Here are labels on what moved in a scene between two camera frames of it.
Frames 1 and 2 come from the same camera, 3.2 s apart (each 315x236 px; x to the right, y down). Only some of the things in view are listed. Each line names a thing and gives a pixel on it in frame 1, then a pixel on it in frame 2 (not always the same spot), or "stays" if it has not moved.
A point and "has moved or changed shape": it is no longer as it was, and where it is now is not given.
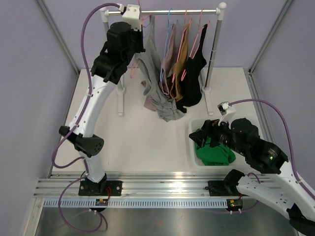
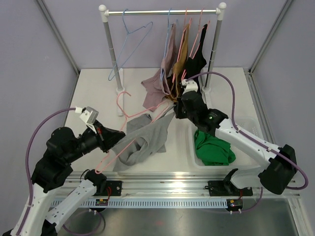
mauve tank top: x=149 y=103 stays
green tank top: x=220 y=155 stays
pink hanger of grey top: x=143 y=82 to x=127 y=116
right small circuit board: x=235 y=203 stays
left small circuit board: x=101 y=202 stays
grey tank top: x=169 y=108 to x=145 y=136
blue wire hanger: x=139 y=2 has moved or changed shape
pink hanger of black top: x=201 y=28 stays
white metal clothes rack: x=105 y=14 stays
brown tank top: x=175 y=93 stays
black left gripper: x=138 y=34 to x=107 y=137
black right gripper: x=209 y=128 to x=179 y=114
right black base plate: x=219 y=188 stays
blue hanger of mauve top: x=162 y=70 stays
